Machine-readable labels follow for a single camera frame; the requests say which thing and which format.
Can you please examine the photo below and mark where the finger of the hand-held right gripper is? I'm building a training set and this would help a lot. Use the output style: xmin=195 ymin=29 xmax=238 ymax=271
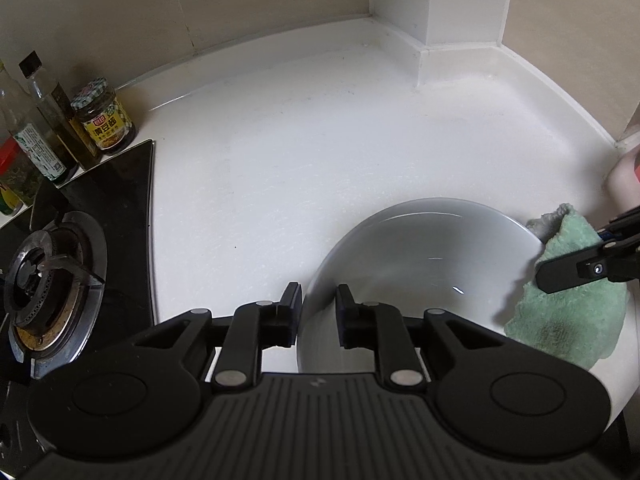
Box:
xmin=597 ymin=208 xmax=640 ymax=242
xmin=535 ymin=239 xmax=640 ymax=294

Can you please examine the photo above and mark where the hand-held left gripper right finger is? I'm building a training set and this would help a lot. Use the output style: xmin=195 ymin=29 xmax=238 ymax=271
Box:
xmin=335 ymin=283 xmax=504 ymax=391

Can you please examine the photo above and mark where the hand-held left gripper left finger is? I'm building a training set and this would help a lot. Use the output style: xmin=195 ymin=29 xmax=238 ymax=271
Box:
xmin=132 ymin=282 xmax=304 ymax=394

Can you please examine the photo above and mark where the green and grey cleaning cloth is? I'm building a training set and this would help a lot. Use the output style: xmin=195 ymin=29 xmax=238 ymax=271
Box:
xmin=504 ymin=203 xmax=630 ymax=368

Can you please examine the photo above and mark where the white ceramic bowl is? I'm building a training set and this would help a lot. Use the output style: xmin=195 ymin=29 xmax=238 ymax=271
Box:
xmin=297 ymin=197 xmax=638 ymax=413

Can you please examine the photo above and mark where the orange sponge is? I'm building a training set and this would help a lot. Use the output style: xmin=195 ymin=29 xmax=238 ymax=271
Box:
xmin=605 ymin=145 xmax=640 ymax=211

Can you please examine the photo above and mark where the black glass gas stove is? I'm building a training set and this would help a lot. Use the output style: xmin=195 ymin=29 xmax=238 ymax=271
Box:
xmin=0 ymin=139 xmax=156 ymax=401

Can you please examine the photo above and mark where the gas burner with pan support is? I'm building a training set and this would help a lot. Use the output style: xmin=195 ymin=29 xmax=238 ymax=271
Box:
xmin=2 ymin=211 xmax=109 ymax=379

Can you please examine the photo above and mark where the sauce jar with checked lid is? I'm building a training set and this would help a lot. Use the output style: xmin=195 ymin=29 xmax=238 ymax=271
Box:
xmin=69 ymin=77 xmax=137 ymax=156

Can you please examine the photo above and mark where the oil bottle with black cap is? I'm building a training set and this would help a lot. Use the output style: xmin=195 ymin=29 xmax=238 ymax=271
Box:
xmin=19 ymin=50 xmax=104 ymax=171

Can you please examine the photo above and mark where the green label jar, dark lid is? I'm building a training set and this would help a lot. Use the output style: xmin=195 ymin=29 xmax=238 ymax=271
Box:
xmin=0 ymin=182 xmax=24 ymax=217

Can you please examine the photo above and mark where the clear bottle with yellow cap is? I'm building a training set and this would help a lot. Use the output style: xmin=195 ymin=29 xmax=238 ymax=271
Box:
xmin=0 ymin=60 xmax=79 ymax=189

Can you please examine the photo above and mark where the spice jar with red lid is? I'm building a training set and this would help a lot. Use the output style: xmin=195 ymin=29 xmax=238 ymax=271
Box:
xmin=0 ymin=137 xmax=44 ymax=209

